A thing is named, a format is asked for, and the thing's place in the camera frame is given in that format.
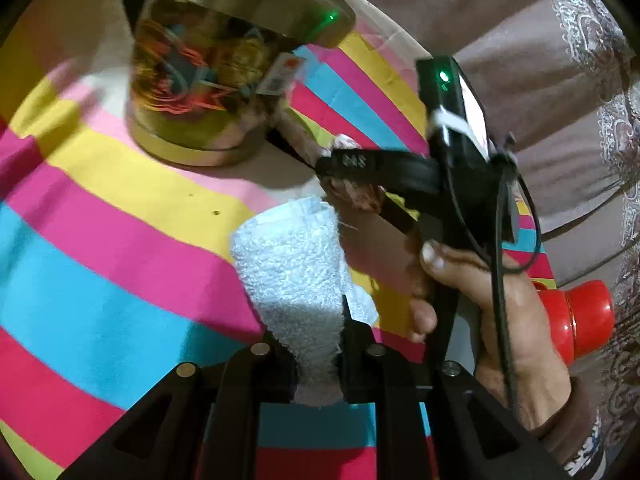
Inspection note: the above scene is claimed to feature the person's right hand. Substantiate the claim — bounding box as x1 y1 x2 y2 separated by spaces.
404 239 574 433

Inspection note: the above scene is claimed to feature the person's right forearm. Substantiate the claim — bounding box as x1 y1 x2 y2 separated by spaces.
527 374 609 477

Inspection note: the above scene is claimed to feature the black cable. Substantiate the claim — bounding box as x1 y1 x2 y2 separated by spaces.
490 132 544 412

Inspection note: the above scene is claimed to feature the beige lace-trimmed curtain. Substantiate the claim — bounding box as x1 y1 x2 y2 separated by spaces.
344 0 640 462

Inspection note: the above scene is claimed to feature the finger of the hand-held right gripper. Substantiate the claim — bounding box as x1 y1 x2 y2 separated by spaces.
378 196 419 237
314 148 417 195

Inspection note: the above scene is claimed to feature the dusty pink cloth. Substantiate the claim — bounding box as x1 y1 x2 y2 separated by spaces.
339 209 432 307

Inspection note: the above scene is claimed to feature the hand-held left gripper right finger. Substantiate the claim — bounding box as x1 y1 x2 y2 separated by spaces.
339 293 577 480

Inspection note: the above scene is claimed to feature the metal tea tin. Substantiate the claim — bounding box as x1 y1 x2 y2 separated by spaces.
125 0 357 167

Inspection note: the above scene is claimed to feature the red thermos bottle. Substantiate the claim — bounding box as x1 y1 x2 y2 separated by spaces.
532 280 616 362

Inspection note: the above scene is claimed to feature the maroon fuzzy cloth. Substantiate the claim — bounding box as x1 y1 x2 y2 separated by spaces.
322 175 389 214

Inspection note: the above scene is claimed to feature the white patterned cloth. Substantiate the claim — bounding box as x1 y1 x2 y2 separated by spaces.
272 109 362 172

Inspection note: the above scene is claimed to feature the striped colourful tablecloth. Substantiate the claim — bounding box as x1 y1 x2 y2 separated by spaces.
0 0 557 480

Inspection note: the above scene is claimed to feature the light blue terry towel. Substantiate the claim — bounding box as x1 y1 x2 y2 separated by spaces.
228 195 379 407

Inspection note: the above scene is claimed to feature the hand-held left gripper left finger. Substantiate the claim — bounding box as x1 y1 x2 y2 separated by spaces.
62 330 302 480

